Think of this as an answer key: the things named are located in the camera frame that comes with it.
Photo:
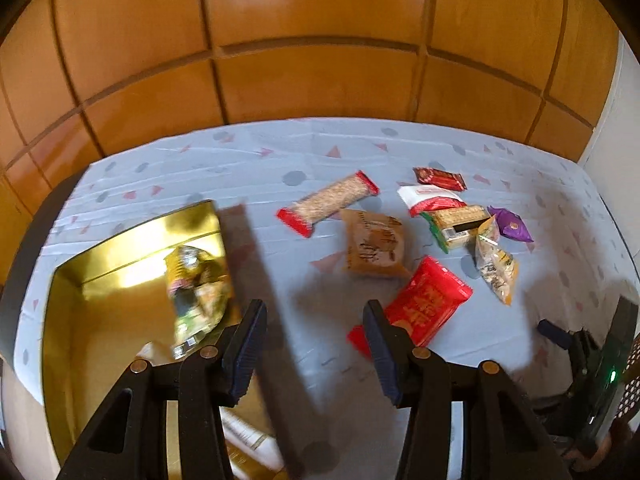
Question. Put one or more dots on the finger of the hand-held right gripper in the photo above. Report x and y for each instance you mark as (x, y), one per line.
(555, 334)

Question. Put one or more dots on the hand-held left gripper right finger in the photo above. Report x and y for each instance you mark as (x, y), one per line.
(382, 355)

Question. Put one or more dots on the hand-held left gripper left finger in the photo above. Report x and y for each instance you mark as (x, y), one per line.
(245, 355)

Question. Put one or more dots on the yellow green snack packet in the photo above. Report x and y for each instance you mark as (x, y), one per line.
(200, 290)

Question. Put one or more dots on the brown pastry packet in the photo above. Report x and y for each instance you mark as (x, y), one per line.
(372, 245)

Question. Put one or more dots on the green-edged cracker packet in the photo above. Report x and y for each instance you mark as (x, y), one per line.
(455, 220)

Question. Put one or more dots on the dark brown gold-lined box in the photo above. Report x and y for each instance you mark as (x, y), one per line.
(100, 310)

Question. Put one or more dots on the large red snack packet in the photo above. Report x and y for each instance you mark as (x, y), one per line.
(425, 300)

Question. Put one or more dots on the yellow nut snack packet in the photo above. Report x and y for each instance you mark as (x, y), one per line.
(495, 270)

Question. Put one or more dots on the beige snack packet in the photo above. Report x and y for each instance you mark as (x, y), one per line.
(250, 445)

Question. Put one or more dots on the purple snack packet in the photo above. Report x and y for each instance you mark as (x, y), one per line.
(515, 227)

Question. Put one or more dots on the white and red snack packet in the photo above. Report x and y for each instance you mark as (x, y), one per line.
(425, 197)

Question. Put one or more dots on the sesame bar packet red ends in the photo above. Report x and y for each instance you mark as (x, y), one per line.
(325, 200)

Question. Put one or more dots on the small dark red snack packet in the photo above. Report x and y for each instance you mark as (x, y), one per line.
(440, 178)

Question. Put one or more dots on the patterned light blue tablecloth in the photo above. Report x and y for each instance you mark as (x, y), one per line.
(300, 160)

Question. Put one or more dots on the wooden wardrobe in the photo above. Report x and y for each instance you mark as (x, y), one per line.
(320, 10)

